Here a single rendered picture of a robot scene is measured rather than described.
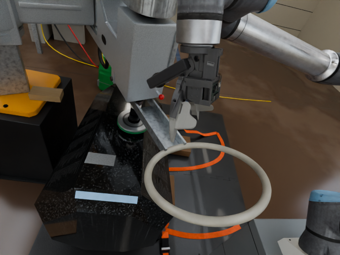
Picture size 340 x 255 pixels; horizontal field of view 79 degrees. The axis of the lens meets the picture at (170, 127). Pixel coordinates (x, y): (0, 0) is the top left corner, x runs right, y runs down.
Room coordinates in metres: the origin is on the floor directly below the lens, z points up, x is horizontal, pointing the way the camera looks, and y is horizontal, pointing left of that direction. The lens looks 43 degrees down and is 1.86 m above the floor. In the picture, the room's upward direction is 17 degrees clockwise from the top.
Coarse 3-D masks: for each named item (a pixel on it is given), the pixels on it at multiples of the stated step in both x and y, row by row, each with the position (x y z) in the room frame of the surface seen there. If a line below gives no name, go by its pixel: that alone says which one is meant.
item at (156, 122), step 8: (112, 80) 1.08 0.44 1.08; (136, 104) 0.88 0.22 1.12; (152, 104) 0.96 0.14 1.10; (136, 112) 0.87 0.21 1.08; (144, 112) 0.88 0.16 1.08; (152, 112) 0.90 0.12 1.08; (160, 112) 0.88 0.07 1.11; (144, 120) 0.79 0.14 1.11; (152, 120) 0.84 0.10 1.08; (160, 120) 0.86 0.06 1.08; (168, 120) 0.83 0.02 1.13; (152, 128) 0.74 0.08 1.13; (160, 128) 0.80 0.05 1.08; (168, 128) 0.81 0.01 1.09; (152, 136) 0.72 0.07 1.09; (160, 136) 0.74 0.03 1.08; (168, 136) 0.76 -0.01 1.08; (176, 136) 0.75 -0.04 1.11; (160, 144) 0.66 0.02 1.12; (168, 144) 0.70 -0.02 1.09; (176, 144) 0.72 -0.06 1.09; (184, 144) 0.70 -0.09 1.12
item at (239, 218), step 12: (180, 144) 0.70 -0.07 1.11; (192, 144) 0.72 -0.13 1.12; (204, 144) 0.73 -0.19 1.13; (216, 144) 0.74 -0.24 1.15; (156, 156) 0.57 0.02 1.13; (240, 156) 0.67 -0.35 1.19; (252, 168) 0.60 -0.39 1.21; (144, 180) 0.42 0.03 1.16; (264, 180) 0.51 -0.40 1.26; (156, 192) 0.37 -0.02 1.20; (264, 192) 0.45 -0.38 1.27; (168, 204) 0.32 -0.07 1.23; (264, 204) 0.39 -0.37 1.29; (180, 216) 0.29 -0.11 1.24; (192, 216) 0.30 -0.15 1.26; (204, 216) 0.30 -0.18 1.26; (216, 216) 0.31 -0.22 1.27; (228, 216) 0.32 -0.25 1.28; (240, 216) 0.33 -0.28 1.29; (252, 216) 0.34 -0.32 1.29
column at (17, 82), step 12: (0, 48) 1.00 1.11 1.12; (12, 48) 1.04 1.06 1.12; (0, 60) 0.99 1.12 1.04; (12, 60) 1.03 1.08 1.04; (0, 72) 0.98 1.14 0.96; (12, 72) 1.02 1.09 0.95; (24, 72) 1.06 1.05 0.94; (0, 84) 0.96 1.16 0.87; (12, 84) 1.00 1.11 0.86; (24, 84) 1.05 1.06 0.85
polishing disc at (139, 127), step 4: (124, 112) 1.04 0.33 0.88; (128, 112) 1.05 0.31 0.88; (120, 116) 0.99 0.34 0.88; (124, 116) 1.00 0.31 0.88; (128, 116) 1.01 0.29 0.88; (120, 120) 0.96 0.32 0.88; (124, 120) 0.97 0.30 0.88; (140, 120) 1.01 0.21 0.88; (120, 124) 0.92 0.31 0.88; (124, 124) 0.93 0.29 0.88; (128, 124) 0.94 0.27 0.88; (132, 124) 0.95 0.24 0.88; (136, 124) 0.96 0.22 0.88; (140, 124) 0.98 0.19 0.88; (124, 128) 0.90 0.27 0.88; (128, 128) 0.91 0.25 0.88; (132, 128) 0.92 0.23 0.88; (136, 128) 0.93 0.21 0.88; (140, 128) 0.94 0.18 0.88; (144, 128) 0.96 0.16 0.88
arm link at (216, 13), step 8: (184, 0) 0.43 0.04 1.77; (192, 0) 0.42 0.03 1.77; (200, 0) 0.42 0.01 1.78; (208, 0) 0.42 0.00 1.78; (216, 0) 0.43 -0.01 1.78; (224, 0) 0.45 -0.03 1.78; (232, 0) 0.47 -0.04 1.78; (184, 8) 0.42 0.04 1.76; (192, 8) 0.42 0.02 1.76; (200, 8) 0.41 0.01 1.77; (208, 8) 0.42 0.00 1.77; (216, 8) 0.43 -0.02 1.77; (224, 8) 0.48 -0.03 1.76; (184, 16) 0.42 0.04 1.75; (192, 16) 0.41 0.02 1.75; (200, 16) 0.41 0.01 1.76; (208, 16) 0.41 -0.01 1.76; (216, 16) 0.42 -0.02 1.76
